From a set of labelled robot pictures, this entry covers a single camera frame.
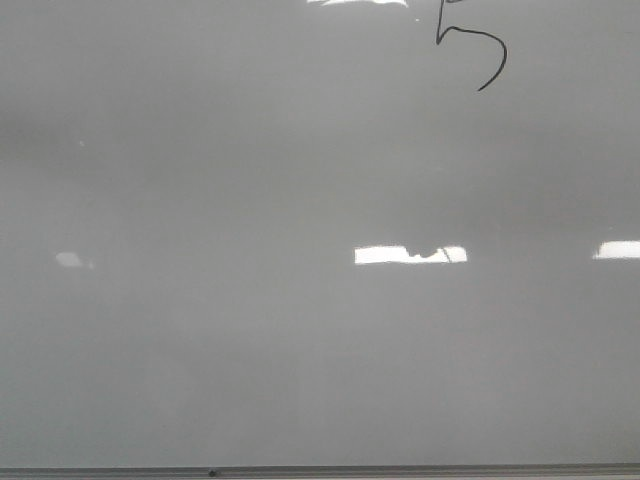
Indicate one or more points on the white whiteboard with aluminium frame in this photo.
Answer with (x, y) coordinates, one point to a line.
(242, 233)

